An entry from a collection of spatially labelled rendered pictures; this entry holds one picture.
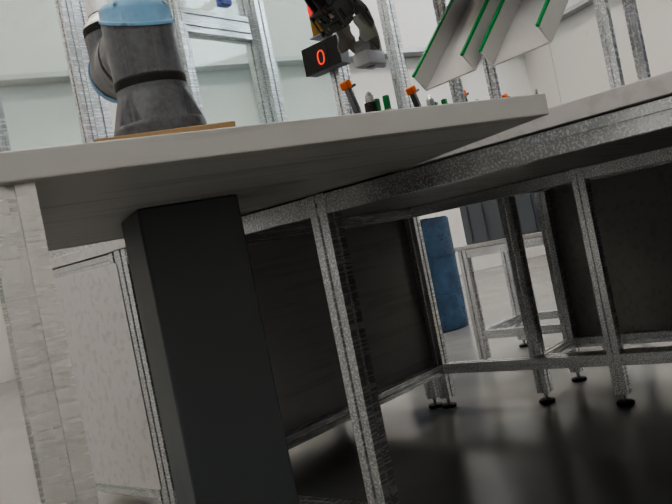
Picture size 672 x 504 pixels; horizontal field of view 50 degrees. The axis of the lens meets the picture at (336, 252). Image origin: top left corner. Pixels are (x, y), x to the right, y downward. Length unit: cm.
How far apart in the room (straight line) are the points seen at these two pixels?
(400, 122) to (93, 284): 144
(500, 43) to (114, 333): 129
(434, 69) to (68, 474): 106
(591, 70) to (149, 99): 1104
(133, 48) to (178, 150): 47
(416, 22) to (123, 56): 1087
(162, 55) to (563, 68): 1139
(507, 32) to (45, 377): 106
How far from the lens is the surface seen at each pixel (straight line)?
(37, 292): 74
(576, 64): 1222
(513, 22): 149
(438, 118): 90
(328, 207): 143
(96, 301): 216
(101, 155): 75
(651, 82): 112
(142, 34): 121
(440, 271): 518
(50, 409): 75
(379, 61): 166
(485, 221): 363
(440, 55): 154
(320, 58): 189
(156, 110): 117
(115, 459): 226
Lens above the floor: 71
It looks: level
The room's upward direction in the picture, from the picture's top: 11 degrees counter-clockwise
